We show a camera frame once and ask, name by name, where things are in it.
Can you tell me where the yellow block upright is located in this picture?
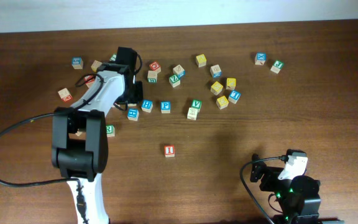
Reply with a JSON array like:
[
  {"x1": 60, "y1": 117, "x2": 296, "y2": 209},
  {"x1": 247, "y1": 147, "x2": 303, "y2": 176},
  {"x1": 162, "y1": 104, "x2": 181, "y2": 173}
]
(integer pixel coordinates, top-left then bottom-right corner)
[{"x1": 226, "y1": 78, "x2": 236, "y2": 90}]

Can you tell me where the green letter V block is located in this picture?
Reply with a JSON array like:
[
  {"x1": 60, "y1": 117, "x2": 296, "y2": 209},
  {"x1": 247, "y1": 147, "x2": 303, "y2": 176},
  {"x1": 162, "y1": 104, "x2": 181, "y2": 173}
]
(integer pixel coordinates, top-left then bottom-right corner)
[{"x1": 191, "y1": 100, "x2": 202, "y2": 112}]

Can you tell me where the wooden block green side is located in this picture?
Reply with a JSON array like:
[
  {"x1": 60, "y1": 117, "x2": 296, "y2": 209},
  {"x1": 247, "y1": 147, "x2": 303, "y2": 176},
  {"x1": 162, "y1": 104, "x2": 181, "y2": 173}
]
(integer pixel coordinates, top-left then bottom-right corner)
[{"x1": 147, "y1": 70, "x2": 158, "y2": 83}]

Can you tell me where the wooden block blue side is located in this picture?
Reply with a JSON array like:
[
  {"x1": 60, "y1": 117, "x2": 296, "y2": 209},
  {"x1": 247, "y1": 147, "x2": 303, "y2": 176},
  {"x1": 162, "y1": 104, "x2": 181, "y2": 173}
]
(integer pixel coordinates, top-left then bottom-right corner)
[{"x1": 173, "y1": 65, "x2": 185, "y2": 78}]

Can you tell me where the wooden block blue front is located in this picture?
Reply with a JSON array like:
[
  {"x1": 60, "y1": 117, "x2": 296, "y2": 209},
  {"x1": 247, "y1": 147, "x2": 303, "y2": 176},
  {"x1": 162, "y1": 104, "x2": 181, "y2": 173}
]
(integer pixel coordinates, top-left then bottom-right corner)
[{"x1": 210, "y1": 65, "x2": 222, "y2": 78}]

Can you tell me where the wooden block red side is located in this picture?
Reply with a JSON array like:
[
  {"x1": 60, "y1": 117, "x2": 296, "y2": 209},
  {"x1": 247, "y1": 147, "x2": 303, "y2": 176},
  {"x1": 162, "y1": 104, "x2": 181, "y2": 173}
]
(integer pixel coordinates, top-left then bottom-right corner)
[{"x1": 58, "y1": 88, "x2": 73, "y2": 102}]

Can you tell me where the blue letter X block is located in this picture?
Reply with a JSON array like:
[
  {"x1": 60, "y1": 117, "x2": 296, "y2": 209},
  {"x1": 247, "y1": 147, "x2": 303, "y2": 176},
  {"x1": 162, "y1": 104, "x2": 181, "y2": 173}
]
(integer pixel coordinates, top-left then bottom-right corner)
[{"x1": 254, "y1": 52, "x2": 267, "y2": 65}]

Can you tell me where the green letter Z block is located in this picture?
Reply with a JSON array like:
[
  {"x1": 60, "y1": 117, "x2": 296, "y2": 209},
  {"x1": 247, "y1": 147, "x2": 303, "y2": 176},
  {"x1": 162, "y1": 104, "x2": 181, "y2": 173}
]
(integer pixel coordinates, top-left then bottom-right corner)
[{"x1": 169, "y1": 75, "x2": 180, "y2": 88}]

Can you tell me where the yellow block tilted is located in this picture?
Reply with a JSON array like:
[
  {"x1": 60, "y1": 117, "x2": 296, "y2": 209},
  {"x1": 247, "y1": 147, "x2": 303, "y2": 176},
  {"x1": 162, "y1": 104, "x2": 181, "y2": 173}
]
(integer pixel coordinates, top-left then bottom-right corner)
[{"x1": 210, "y1": 82, "x2": 223, "y2": 95}]

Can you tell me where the red picture block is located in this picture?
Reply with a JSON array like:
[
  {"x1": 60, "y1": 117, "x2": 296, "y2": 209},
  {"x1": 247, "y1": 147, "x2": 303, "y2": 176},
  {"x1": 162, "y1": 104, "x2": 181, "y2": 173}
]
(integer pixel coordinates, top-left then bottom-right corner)
[{"x1": 84, "y1": 75, "x2": 95, "y2": 88}]

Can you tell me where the blue letter P block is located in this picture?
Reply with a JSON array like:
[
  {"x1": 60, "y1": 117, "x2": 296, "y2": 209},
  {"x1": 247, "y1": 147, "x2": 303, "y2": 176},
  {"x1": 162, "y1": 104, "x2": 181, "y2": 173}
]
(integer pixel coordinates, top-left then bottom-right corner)
[{"x1": 160, "y1": 101, "x2": 171, "y2": 114}]

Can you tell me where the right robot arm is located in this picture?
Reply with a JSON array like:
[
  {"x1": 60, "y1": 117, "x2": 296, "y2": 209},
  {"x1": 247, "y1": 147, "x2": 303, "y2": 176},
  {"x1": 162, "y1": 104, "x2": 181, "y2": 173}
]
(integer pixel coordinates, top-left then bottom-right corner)
[{"x1": 250, "y1": 149, "x2": 344, "y2": 224}]

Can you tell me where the red letter G block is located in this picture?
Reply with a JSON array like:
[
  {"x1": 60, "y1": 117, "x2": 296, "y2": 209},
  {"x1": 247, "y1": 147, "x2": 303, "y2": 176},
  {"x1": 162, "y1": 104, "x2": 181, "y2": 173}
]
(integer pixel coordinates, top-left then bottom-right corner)
[{"x1": 149, "y1": 61, "x2": 161, "y2": 73}]

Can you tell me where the yellow block lower right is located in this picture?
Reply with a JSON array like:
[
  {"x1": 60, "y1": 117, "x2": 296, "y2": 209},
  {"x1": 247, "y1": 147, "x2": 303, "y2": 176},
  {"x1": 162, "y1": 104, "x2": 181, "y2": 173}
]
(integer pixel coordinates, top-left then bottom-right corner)
[{"x1": 216, "y1": 95, "x2": 229, "y2": 110}]

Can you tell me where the blue letter H block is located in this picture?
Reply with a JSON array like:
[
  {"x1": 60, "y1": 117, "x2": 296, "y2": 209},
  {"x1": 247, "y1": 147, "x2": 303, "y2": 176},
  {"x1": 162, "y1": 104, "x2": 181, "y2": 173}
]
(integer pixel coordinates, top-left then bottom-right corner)
[{"x1": 141, "y1": 100, "x2": 153, "y2": 113}]

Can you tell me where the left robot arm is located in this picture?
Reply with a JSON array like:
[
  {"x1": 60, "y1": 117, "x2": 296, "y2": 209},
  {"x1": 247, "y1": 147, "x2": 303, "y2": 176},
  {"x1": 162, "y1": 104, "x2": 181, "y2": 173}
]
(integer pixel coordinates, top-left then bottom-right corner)
[{"x1": 52, "y1": 47, "x2": 143, "y2": 223}]

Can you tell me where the green letter J block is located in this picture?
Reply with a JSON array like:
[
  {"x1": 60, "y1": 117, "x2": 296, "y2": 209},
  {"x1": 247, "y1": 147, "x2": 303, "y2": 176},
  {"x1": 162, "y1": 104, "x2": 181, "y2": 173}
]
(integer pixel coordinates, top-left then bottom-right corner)
[{"x1": 270, "y1": 60, "x2": 284, "y2": 74}]

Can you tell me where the green letter R block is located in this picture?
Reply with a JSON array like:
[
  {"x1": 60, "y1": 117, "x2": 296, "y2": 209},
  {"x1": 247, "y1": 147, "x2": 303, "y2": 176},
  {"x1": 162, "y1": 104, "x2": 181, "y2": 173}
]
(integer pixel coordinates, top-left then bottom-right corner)
[{"x1": 106, "y1": 124, "x2": 116, "y2": 138}]

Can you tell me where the plain wooden block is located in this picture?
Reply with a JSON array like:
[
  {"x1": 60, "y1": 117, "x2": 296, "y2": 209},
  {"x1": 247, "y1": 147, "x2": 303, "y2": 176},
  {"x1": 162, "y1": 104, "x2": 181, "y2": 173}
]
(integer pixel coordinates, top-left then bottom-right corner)
[{"x1": 91, "y1": 60, "x2": 103, "y2": 73}]

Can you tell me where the yellow block top centre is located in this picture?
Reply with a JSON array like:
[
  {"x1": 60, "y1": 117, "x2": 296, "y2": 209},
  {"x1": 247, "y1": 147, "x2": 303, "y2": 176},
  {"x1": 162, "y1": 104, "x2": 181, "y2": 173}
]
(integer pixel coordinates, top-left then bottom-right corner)
[{"x1": 196, "y1": 54, "x2": 207, "y2": 67}]

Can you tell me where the white wooden block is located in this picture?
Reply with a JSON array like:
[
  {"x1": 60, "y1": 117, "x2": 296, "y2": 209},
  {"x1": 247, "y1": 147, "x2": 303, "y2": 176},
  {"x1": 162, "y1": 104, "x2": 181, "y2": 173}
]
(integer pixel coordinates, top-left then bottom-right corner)
[{"x1": 187, "y1": 108, "x2": 198, "y2": 120}]

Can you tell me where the red letter I block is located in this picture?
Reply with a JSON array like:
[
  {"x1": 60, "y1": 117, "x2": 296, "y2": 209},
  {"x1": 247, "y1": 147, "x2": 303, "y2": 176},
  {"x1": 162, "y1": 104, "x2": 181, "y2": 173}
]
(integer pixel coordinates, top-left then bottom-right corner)
[{"x1": 164, "y1": 146, "x2": 175, "y2": 157}]

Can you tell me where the blue letter I block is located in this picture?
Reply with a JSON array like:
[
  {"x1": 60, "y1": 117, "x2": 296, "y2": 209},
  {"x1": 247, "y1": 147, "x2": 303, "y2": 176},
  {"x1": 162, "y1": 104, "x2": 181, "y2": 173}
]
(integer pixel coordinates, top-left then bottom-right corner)
[{"x1": 228, "y1": 90, "x2": 241, "y2": 104}]

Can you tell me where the green letter L block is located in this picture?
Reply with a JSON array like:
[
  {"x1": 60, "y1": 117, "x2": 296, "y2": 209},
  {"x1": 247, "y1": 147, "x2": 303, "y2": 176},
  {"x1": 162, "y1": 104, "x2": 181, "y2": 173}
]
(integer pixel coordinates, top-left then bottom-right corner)
[{"x1": 110, "y1": 54, "x2": 117, "y2": 62}]

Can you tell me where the blue block far left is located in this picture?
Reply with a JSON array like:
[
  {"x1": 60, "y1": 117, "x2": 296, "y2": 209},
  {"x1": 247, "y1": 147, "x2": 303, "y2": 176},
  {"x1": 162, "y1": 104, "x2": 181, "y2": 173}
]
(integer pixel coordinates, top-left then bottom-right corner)
[{"x1": 71, "y1": 57, "x2": 84, "y2": 70}]

